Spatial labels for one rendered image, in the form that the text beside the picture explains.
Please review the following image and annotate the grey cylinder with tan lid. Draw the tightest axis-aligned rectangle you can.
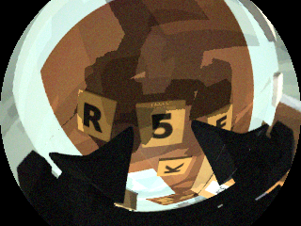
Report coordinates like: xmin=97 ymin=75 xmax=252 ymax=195
xmin=178 ymin=201 xmax=189 ymax=207

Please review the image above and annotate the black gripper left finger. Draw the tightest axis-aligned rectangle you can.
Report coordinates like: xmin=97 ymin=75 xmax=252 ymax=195
xmin=48 ymin=127 xmax=135 ymax=203

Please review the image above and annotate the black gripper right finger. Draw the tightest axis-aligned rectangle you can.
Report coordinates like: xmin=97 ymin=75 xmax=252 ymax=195
xmin=191 ymin=120 xmax=268 ymax=186

